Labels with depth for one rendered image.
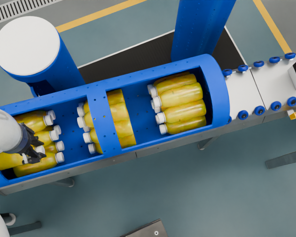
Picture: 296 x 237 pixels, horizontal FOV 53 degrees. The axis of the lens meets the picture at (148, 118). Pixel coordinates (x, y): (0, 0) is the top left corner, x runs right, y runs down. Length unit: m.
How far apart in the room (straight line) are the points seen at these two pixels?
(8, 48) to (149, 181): 1.30
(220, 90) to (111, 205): 1.38
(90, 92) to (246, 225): 1.59
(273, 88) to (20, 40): 1.12
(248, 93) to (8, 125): 1.00
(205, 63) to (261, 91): 0.42
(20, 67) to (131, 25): 1.40
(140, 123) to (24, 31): 0.64
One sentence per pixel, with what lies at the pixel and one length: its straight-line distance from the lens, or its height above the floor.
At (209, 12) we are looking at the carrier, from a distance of 1.58.
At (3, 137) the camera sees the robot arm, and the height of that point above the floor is 1.48.
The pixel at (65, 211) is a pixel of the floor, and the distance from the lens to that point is 2.25.
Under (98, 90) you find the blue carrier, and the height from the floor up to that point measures 1.22.
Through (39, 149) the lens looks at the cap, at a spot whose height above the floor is 1.12.
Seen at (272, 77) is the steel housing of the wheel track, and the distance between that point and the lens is 1.48.
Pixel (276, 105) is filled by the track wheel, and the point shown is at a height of 0.97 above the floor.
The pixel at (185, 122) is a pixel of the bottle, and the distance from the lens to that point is 1.15.
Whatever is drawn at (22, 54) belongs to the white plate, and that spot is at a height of 1.04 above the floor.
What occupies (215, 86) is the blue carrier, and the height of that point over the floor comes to 1.23.
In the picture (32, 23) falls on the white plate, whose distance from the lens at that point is 1.44.
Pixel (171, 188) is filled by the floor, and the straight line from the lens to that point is 2.19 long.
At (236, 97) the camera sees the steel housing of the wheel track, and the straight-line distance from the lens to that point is 1.39.
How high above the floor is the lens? 2.18
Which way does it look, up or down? 75 degrees down
